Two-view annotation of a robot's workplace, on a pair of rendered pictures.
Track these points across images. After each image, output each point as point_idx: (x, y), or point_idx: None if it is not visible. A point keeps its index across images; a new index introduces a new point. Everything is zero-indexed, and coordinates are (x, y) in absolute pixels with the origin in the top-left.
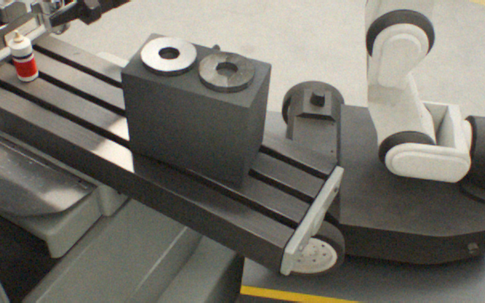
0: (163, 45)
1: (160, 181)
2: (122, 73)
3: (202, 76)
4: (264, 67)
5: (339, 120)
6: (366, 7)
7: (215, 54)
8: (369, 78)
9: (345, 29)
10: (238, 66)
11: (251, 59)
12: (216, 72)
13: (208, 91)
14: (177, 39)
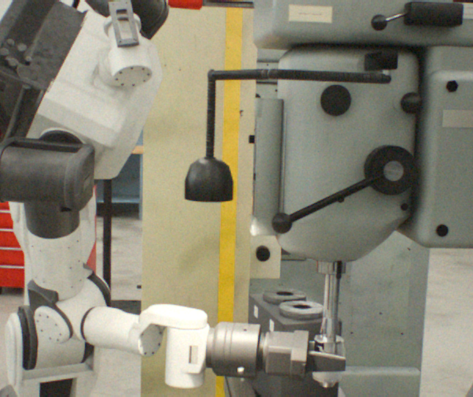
0: (297, 309)
1: (341, 395)
2: (341, 320)
3: (304, 296)
4: (256, 294)
5: None
6: (45, 340)
7: (276, 298)
8: (94, 376)
9: None
10: (276, 291)
11: (256, 298)
12: (293, 294)
13: (308, 300)
14: (282, 308)
